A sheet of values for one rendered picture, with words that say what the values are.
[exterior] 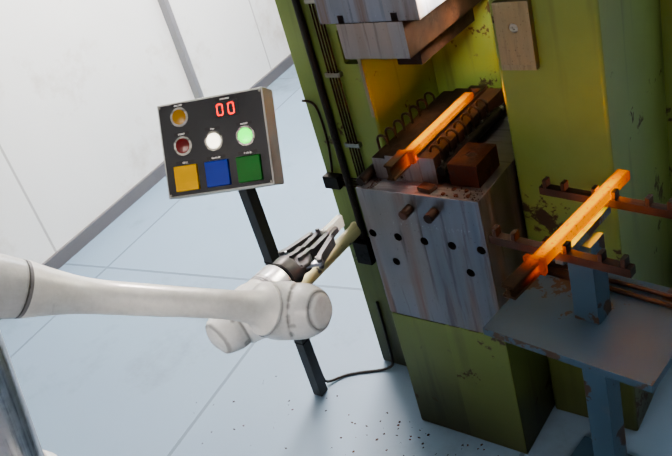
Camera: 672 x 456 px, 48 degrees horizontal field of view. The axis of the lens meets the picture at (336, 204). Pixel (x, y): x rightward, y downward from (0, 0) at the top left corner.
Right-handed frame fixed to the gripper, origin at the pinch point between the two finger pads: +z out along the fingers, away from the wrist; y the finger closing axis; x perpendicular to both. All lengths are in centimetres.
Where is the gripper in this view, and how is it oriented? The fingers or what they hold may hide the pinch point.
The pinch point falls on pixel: (332, 227)
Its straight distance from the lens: 179.6
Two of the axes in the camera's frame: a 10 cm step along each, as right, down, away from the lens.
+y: 7.8, 1.1, -6.1
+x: -2.6, -8.4, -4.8
